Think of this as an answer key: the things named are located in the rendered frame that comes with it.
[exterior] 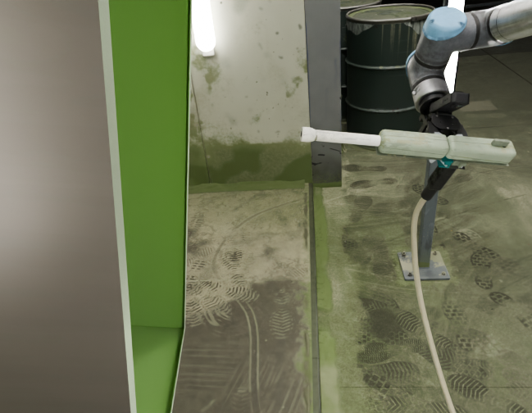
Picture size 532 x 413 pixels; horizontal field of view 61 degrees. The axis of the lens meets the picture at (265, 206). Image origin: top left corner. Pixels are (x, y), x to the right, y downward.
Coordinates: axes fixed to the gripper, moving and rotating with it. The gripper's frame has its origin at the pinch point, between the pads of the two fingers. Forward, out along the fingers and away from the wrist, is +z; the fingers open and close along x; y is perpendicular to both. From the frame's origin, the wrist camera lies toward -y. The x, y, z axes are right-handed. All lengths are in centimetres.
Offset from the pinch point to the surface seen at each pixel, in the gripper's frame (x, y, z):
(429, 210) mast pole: -37, 78, -38
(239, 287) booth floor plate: 40, 118, -15
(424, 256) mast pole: -42, 100, -27
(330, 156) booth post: -13, 131, -107
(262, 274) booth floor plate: 30, 119, -22
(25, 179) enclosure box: 69, -43, 43
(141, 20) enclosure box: 70, -19, -11
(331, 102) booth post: -7, 101, -122
